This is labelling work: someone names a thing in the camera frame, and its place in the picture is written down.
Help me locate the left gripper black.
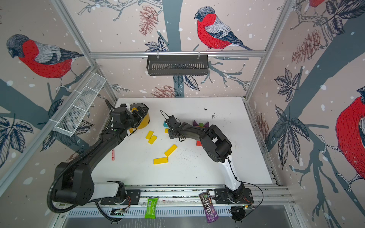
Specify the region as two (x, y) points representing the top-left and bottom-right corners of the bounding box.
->
(123, 106), (148, 131)

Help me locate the yellow block bottom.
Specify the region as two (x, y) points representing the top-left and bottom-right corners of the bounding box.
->
(153, 157), (169, 165)

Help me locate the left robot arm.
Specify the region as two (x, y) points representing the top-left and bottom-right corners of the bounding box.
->
(47, 101), (149, 214)

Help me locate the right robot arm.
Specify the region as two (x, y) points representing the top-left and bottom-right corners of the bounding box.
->
(166, 121), (245, 203)

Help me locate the glass pot lid yellow knob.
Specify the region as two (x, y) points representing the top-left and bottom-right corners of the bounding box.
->
(130, 103), (149, 114)

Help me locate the yellow pot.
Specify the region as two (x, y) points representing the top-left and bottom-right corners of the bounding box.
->
(129, 113), (150, 134)

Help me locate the green snack packet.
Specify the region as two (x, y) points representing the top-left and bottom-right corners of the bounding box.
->
(144, 198), (158, 219)

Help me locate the purple candy packet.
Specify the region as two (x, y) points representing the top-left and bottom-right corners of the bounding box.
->
(199, 191), (219, 223)

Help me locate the black wire basket shelf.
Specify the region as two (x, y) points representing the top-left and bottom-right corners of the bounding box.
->
(146, 55), (209, 76)

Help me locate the white wire basket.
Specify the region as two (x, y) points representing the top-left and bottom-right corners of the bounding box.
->
(53, 72), (106, 136)

